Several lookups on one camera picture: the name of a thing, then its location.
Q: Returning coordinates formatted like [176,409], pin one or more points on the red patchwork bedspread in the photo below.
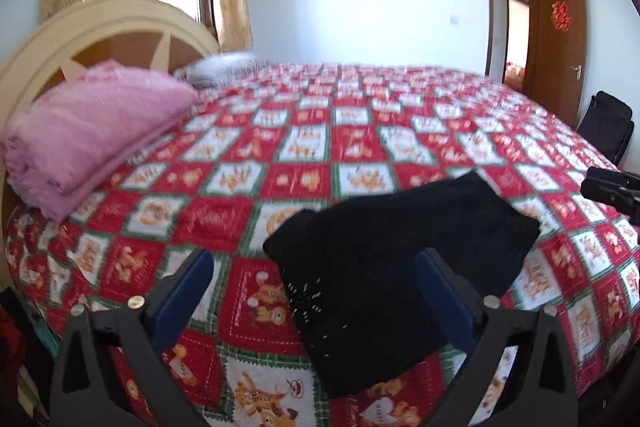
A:
[308,136]

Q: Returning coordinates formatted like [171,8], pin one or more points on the black folding chair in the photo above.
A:
[608,126]

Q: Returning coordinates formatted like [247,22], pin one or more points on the pink folded blanket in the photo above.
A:
[57,151]

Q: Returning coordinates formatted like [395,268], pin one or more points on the cream wooden headboard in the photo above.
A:
[135,33]

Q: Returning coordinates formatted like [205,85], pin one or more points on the striped pillow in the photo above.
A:
[218,70]

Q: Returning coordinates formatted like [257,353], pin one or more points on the brown wooden door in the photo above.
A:
[551,53]

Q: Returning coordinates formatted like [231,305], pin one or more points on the black pants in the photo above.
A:
[349,272]

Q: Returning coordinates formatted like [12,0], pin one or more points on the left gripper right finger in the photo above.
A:
[518,360]

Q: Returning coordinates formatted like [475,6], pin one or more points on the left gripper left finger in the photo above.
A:
[86,390]

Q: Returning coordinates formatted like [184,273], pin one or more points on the red double happiness decoration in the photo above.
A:
[560,16]

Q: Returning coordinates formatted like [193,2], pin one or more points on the door handle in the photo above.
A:
[578,70]

